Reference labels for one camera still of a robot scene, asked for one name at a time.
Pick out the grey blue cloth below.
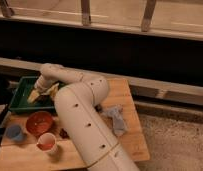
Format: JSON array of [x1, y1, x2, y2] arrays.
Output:
[[102, 105, 127, 137]]

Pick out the dark grape bunch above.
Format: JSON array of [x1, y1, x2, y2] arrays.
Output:
[[59, 129, 69, 139]]

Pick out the white cup red inside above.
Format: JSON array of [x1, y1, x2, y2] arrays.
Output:
[[36, 133, 57, 155]]

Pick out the wooden railing post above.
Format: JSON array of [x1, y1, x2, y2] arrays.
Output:
[[0, 0, 14, 18], [81, 0, 91, 26], [141, 0, 157, 32]]

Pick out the green plastic tray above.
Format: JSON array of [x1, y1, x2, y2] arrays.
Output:
[[9, 76, 55, 113]]

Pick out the yellow banana pieces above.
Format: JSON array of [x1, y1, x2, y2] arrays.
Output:
[[44, 83, 59, 100]]

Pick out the wooden railing post left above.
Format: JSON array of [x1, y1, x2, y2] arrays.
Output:
[[0, 0, 14, 18]]

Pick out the wooden railing post right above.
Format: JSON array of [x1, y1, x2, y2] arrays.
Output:
[[141, 0, 157, 32]]

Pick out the orange bowl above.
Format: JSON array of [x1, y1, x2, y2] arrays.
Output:
[[26, 111, 54, 137]]

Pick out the blue cup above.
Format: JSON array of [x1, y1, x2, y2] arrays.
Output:
[[6, 125, 24, 142]]

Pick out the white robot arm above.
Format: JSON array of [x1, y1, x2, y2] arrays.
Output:
[[34, 63, 140, 171]]

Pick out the wooden railing post middle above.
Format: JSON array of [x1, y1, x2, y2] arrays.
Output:
[[81, 0, 91, 26]]

